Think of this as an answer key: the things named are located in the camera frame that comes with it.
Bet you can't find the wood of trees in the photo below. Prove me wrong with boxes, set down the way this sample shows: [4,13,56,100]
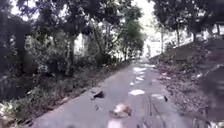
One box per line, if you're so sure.
[0,0,224,81]

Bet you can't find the grey asphalt path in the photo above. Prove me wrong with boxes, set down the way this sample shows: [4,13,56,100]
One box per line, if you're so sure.
[31,59,198,128]

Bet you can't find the leaf-covered earth slope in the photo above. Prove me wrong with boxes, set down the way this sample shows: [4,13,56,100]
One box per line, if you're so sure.
[148,36,224,128]

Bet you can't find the undergrowth strip with leaves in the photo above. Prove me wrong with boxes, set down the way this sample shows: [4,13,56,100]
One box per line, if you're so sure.
[0,58,134,128]

